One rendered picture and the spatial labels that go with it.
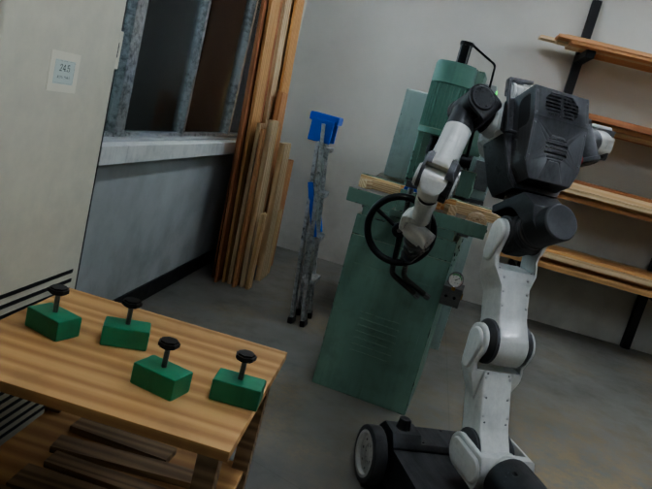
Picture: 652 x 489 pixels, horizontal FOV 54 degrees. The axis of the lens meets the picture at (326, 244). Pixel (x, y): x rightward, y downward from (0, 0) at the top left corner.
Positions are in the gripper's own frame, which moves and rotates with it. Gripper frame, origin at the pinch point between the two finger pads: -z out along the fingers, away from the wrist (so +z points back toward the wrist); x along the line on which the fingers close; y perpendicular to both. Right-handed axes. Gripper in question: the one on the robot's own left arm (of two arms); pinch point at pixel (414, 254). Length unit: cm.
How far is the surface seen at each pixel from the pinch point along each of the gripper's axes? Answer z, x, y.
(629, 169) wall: -218, 220, 14
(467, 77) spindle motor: 5, 65, 46
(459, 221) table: -14.9, 26.8, 3.9
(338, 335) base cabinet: -47, -39, 5
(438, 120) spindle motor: -3, 46, 41
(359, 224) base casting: -21.5, -4.4, 31.3
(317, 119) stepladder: -59, 23, 107
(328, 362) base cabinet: -54, -49, -1
